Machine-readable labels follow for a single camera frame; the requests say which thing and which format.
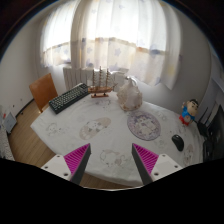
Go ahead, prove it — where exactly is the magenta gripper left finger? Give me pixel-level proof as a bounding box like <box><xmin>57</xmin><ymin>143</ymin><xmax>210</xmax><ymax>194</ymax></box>
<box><xmin>41</xmin><ymin>143</ymin><xmax>92</xmax><ymax>186</ymax></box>

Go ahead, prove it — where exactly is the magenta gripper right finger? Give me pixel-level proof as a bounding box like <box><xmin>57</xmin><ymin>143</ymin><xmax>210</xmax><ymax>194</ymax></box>
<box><xmin>131</xmin><ymin>143</ymin><xmax>184</xmax><ymax>186</ymax></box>

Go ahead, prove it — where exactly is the round purple mouse pad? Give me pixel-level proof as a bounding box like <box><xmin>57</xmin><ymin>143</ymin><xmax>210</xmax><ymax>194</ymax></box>
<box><xmin>127</xmin><ymin>111</ymin><xmax>161</xmax><ymax>141</ymax></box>

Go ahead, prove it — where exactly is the black computer mouse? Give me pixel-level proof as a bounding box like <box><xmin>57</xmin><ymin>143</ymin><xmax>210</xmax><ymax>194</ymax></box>
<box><xmin>172</xmin><ymin>135</ymin><xmax>184</xmax><ymax>151</ymax></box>

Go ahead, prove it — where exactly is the white patterned tablecloth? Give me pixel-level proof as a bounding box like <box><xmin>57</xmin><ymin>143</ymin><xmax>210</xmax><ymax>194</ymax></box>
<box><xmin>31</xmin><ymin>93</ymin><xmax>203</xmax><ymax>186</ymax></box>

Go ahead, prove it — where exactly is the black keyboard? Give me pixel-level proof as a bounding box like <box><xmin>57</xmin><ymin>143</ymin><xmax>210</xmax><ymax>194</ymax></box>
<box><xmin>49</xmin><ymin>83</ymin><xmax>88</xmax><ymax>114</ymax></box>

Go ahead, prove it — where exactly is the cartoon boy figurine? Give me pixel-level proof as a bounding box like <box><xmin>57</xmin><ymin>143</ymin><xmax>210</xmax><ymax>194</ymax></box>
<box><xmin>179</xmin><ymin>99</ymin><xmax>199</xmax><ymax>126</ymax></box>

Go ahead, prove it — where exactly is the wooden model sailing ship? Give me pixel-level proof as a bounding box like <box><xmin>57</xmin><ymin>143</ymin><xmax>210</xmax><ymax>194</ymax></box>
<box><xmin>88</xmin><ymin>68</ymin><xmax>117</xmax><ymax>98</ymax></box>

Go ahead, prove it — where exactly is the white box on floor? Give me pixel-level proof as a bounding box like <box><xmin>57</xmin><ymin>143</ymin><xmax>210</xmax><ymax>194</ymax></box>
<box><xmin>3</xmin><ymin>112</ymin><xmax>17</xmax><ymax>133</ymax></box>

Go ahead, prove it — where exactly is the brown wooden chair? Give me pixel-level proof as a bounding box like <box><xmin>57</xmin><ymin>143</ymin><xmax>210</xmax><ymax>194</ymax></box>
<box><xmin>29</xmin><ymin>73</ymin><xmax>58</xmax><ymax>112</ymax></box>

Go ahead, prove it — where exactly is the white radiator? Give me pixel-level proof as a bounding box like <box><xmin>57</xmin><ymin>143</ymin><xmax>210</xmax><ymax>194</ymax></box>
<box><xmin>63</xmin><ymin>67</ymin><xmax>93</xmax><ymax>90</ymax></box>

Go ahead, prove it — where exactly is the white star-patterned curtain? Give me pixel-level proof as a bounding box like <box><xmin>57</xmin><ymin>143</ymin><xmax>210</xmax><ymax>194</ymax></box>
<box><xmin>40</xmin><ymin>0</ymin><xmax>182</xmax><ymax>88</ymax></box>

